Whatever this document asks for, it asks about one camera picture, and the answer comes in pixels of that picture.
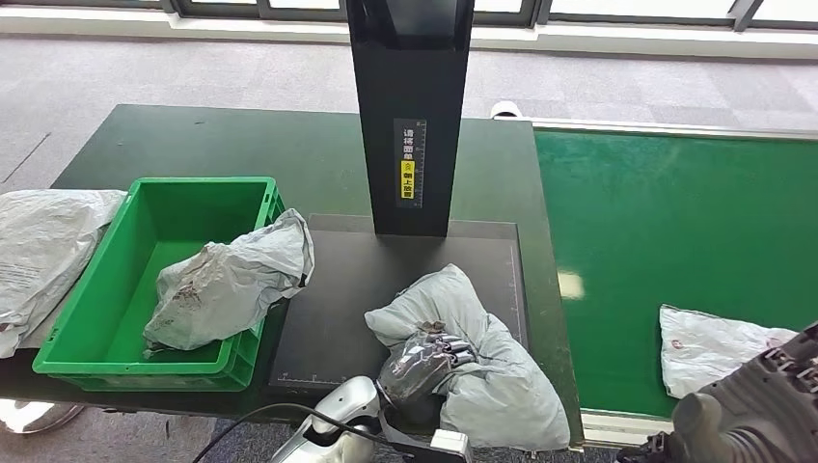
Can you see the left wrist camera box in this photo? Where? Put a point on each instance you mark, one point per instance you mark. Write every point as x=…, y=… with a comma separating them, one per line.
x=450, y=447

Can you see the dark window frame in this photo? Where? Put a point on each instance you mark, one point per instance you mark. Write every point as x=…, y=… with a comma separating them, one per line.
x=172, y=6

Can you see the flat white printed parcel bag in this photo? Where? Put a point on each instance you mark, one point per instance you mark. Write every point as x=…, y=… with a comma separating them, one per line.
x=45, y=249

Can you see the white window sill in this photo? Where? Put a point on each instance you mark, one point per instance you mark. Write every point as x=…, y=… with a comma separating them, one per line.
x=192, y=29

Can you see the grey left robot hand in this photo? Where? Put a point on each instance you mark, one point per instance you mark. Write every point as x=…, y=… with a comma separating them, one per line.
x=415, y=377

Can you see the green conveyor belt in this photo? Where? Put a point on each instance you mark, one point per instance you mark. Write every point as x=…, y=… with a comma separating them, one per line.
x=671, y=204

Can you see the grey parcel bag brown stain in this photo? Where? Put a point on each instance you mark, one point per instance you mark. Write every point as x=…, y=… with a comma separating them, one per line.
x=223, y=294
x=505, y=396

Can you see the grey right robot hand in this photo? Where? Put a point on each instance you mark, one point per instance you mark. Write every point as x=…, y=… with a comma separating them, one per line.
x=767, y=415

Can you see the black yellow warning label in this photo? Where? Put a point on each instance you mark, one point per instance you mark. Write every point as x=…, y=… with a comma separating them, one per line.
x=408, y=179

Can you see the black inbound scanner machine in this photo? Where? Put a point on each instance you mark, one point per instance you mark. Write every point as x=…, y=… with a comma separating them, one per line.
x=412, y=83

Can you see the round silver metal base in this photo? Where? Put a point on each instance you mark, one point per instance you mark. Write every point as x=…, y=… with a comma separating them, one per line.
x=38, y=414

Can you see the dark green table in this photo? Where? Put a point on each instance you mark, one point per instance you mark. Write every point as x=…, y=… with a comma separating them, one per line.
x=255, y=147

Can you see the white conveyor roller cap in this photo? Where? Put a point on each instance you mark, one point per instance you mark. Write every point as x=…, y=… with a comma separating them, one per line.
x=507, y=108

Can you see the white parcel bag red print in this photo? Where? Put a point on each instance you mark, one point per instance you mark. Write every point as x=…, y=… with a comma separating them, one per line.
x=709, y=351

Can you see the green plastic crate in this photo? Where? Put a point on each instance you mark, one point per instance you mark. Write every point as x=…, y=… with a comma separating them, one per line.
x=128, y=268

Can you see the silver conveyor frame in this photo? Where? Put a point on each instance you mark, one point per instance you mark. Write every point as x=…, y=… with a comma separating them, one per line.
x=639, y=126

